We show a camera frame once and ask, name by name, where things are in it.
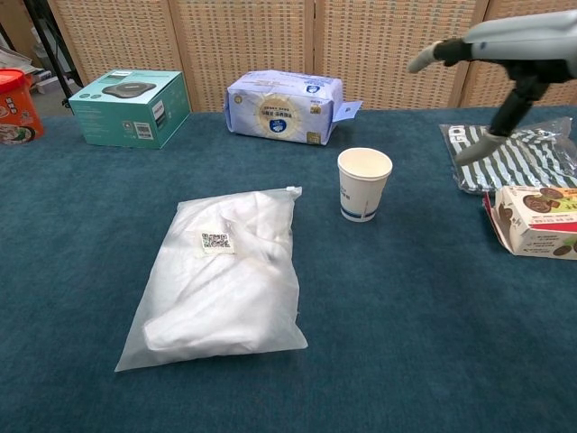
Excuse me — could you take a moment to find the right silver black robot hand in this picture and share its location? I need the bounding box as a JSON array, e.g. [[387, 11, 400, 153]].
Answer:
[[407, 11, 577, 166]]

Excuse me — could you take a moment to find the small white paper cup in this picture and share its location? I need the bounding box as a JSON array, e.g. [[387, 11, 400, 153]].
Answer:
[[337, 147, 394, 224]]

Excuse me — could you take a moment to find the cookie carton box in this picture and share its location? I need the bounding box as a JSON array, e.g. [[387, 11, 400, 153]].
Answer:
[[481, 184, 577, 261]]

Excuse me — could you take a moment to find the teal speaker product box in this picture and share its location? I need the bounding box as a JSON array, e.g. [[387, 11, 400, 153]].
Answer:
[[68, 69, 192, 151]]

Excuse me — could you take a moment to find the red instant noodle cup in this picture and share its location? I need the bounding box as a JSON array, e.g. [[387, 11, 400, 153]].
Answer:
[[0, 68, 46, 145]]

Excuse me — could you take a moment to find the striped cloth in clear bag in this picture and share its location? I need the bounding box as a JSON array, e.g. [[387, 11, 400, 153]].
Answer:
[[439, 116, 577, 195]]

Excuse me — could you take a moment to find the woven wooden folding screen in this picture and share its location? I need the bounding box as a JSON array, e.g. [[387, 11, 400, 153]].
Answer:
[[47, 0, 577, 114]]

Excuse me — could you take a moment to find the lavender tissue pack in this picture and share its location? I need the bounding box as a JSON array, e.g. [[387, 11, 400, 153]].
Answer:
[[224, 69, 364, 147]]

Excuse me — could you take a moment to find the blue table mat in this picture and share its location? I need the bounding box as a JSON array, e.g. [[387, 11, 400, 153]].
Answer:
[[0, 106, 577, 433]]

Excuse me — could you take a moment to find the white garment in zip bag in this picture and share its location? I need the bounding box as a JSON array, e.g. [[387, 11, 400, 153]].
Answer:
[[114, 184, 309, 373]]

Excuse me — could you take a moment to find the black tripod stand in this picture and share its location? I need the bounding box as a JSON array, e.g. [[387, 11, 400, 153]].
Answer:
[[24, 0, 86, 88]]

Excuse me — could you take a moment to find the stack of papers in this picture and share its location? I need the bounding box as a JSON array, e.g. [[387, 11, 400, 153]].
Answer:
[[0, 44, 60, 96]]

